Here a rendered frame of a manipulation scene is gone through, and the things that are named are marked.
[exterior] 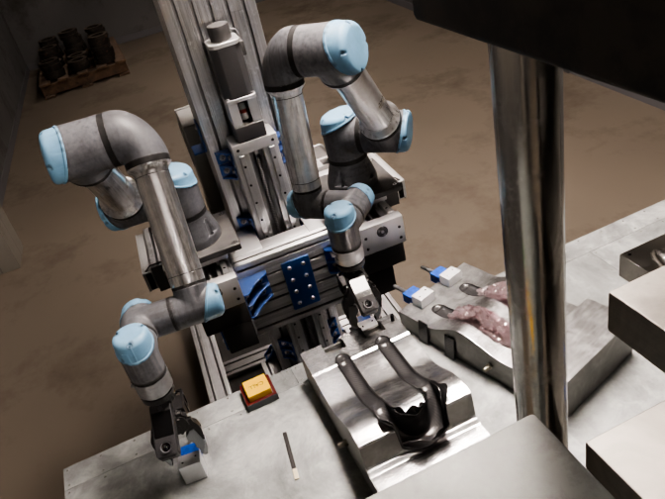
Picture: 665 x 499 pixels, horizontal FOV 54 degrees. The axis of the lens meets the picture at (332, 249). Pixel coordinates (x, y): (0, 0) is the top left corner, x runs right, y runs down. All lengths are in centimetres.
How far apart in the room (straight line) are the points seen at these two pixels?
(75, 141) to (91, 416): 193
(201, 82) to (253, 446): 98
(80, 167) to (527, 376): 101
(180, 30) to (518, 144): 141
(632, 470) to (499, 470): 27
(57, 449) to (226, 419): 154
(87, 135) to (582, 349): 113
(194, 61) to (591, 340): 123
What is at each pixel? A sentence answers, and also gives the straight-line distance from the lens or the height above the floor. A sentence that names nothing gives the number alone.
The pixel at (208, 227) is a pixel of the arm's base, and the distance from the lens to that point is 189.
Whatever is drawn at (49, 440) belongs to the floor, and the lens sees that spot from 320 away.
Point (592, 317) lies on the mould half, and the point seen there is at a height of 91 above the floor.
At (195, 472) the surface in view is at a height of 83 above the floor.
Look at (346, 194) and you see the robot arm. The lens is 164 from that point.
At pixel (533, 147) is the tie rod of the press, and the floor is 169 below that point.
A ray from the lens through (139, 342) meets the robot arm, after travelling 133.
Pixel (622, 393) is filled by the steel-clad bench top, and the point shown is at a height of 80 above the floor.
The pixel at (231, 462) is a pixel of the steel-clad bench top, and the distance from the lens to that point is 160.
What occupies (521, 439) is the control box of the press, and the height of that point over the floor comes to 147.
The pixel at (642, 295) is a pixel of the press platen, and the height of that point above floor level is 154.
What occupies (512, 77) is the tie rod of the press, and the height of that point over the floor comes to 176.
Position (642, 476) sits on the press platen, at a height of 129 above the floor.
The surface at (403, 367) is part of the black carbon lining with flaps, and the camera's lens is 156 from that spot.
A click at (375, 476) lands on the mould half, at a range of 140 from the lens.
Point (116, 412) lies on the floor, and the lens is 313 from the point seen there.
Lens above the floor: 197
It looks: 33 degrees down
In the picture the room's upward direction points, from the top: 14 degrees counter-clockwise
